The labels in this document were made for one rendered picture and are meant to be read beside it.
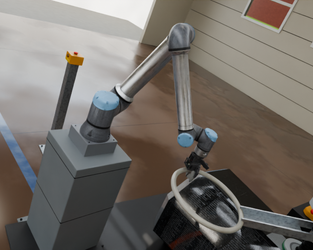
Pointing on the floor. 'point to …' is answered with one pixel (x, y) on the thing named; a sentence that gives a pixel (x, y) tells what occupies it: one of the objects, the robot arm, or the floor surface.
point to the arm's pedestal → (73, 194)
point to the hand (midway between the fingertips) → (189, 177)
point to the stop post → (65, 91)
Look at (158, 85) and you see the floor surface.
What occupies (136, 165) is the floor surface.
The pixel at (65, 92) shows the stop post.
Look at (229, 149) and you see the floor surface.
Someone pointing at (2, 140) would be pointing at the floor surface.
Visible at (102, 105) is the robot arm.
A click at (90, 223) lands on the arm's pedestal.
